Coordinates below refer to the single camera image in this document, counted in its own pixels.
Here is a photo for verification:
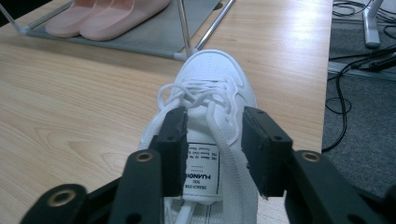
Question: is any white sneaker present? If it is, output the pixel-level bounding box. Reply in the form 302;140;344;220
138;49;260;224

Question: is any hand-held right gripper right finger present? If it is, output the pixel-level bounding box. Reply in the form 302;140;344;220
241;105;294;199

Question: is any white desk frame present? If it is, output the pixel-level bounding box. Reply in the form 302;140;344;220
362;0;386;49

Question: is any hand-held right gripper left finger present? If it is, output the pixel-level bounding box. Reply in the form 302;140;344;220
148;106;190;198

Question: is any tangle of black floor cables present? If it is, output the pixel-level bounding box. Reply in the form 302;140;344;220
321;0;396;153

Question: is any pink slipper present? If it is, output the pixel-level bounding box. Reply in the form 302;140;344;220
44;0;108;39
78;0;172;42

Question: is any grey metal shoe rack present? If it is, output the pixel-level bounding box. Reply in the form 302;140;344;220
0;0;237;62

